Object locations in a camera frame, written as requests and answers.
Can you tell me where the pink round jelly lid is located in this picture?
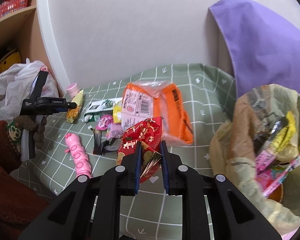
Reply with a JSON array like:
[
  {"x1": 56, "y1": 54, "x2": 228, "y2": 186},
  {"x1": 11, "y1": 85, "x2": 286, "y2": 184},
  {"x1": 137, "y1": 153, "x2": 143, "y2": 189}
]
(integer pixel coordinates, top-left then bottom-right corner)
[{"x1": 96, "y1": 115, "x2": 114, "y2": 131}]

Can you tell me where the green checkered bed sheet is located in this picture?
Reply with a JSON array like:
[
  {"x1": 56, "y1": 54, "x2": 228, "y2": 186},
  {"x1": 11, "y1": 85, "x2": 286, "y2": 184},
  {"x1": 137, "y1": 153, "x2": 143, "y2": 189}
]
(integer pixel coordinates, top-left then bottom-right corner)
[{"x1": 9, "y1": 63, "x2": 239, "y2": 240}]

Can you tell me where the wooden shelf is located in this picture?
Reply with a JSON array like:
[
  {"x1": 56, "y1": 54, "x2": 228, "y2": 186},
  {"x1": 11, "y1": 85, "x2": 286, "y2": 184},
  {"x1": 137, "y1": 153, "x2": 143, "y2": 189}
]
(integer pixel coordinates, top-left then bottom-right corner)
[{"x1": 0, "y1": 0, "x2": 65, "y2": 96}]

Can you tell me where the pink plastic bottle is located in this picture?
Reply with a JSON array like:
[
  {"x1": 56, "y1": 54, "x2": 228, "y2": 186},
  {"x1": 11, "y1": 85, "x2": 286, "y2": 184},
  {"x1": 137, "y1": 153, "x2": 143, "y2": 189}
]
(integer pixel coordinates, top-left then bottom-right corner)
[{"x1": 66, "y1": 83, "x2": 79, "y2": 99}]

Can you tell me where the pink caterpillar toy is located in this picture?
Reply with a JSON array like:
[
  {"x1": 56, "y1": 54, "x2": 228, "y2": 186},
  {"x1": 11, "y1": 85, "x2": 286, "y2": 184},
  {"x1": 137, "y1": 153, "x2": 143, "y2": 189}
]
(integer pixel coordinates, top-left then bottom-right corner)
[{"x1": 65, "y1": 133, "x2": 92, "y2": 178}]

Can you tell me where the red yellow snack packet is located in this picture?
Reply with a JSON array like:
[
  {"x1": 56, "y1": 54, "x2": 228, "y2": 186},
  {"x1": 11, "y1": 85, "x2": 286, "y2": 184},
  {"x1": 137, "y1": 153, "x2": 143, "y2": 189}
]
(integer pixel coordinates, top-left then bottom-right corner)
[{"x1": 256, "y1": 155, "x2": 300, "y2": 198}]

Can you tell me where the gloved left hand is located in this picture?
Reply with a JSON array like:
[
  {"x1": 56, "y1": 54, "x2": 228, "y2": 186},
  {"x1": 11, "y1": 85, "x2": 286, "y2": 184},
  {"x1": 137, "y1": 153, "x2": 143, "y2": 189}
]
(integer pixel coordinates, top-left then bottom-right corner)
[{"x1": 6, "y1": 115, "x2": 46, "y2": 153}]

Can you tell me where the red yellow cone wrapper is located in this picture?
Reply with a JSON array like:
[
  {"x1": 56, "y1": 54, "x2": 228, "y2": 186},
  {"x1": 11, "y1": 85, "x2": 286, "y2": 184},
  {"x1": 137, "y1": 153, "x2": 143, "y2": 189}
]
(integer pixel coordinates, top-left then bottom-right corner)
[{"x1": 66, "y1": 90, "x2": 84, "y2": 124}]

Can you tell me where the yellow object on shelf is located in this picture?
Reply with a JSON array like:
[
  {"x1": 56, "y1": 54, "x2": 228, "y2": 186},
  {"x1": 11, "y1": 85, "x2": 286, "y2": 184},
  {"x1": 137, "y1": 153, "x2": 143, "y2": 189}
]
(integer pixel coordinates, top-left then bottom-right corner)
[{"x1": 0, "y1": 50, "x2": 21, "y2": 74}]

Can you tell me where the purple cloth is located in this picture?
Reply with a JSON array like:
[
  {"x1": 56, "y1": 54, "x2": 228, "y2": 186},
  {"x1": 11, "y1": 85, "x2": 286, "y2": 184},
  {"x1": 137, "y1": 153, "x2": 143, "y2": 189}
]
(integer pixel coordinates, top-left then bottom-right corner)
[{"x1": 209, "y1": 0, "x2": 300, "y2": 97}]

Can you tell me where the white plastic bag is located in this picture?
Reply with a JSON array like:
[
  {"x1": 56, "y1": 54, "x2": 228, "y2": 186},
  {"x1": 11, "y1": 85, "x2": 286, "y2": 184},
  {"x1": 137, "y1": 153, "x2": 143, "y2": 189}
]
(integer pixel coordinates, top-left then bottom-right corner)
[{"x1": 0, "y1": 59, "x2": 48, "y2": 121}]

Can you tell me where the red plastic basket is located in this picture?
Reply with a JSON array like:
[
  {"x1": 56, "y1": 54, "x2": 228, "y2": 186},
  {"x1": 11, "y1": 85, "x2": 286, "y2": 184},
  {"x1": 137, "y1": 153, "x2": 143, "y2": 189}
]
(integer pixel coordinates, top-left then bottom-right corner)
[{"x1": 0, "y1": 0, "x2": 29, "y2": 18}]

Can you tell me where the pink yellow snack wrapper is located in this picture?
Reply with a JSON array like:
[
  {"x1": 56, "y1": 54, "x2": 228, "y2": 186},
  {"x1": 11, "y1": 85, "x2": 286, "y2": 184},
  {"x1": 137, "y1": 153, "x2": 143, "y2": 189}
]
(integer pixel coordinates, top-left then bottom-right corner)
[{"x1": 255, "y1": 111, "x2": 296, "y2": 173}]

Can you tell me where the black crumpled wrapper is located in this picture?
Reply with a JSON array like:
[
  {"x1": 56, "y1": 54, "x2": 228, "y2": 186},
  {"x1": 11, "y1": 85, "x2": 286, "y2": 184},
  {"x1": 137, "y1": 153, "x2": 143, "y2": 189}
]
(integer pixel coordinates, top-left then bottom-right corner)
[{"x1": 91, "y1": 128, "x2": 121, "y2": 155}]

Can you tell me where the green white milk carton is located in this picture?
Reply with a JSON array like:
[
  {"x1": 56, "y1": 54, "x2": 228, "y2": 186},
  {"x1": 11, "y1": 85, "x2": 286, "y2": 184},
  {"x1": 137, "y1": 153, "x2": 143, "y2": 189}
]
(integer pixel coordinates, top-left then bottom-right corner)
[{"x1": 82, "y1": 98, "x2": 122, "y2": 123}]

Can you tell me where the yellow translucent trash bag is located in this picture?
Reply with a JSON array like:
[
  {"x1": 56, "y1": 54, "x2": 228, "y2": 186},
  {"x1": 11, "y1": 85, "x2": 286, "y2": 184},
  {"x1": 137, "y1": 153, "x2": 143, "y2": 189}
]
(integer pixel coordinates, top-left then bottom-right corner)
[{"x1": 210, "y1": 84, "x2": 300, "y2": 235}]

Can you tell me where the pale pink candy wrapper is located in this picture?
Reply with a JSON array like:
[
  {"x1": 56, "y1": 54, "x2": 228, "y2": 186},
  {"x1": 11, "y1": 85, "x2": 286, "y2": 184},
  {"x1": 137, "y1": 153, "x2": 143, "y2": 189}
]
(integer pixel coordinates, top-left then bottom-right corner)
[{"x1": 106, "y1": 123, "x2": 123, "y2": 139}]

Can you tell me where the dark red sleeve forearm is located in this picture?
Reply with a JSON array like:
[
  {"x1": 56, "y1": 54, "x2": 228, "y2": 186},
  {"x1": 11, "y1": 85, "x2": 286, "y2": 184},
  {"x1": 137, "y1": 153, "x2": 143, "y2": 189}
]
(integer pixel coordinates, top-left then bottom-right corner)
[{"x1": 0, "y1": 121, "x2": 49, "y2": 239}]

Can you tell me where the red festive paper cup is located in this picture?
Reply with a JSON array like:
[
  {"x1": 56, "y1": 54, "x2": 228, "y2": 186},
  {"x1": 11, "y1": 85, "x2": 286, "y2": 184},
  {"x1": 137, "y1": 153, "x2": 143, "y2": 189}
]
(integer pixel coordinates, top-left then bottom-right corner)
[{"x1": 116, "y1": 116, "x2": 162, "y2": 183}]

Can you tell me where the large orange snack bag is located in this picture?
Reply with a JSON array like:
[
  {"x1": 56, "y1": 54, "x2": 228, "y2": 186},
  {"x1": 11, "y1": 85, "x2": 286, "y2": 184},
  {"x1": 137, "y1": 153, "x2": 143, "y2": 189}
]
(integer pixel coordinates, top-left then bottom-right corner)
[{"x1": 121, "y1": 81, "x2": 194, "y2": 146}]

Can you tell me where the yellow orange small packet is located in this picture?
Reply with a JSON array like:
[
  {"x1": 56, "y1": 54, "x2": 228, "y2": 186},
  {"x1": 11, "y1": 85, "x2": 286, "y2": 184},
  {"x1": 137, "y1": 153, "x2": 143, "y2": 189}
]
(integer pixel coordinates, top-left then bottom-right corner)
[{"x1": 113, "y1": 106, "x2": 122, "y2": 123}]

